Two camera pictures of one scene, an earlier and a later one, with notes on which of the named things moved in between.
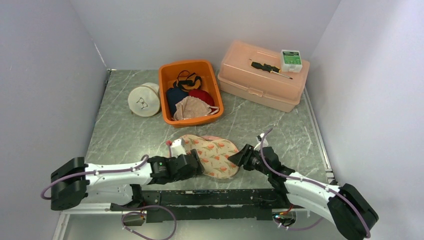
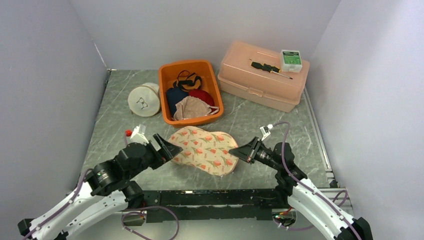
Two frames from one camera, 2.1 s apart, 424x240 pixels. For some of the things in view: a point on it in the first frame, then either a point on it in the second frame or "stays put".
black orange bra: x=186 y=82 stays put
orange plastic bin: x=168 y=74 stays put
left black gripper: x=197 y=170 → x=167 y=151
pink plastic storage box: x=278 y=91 stays put
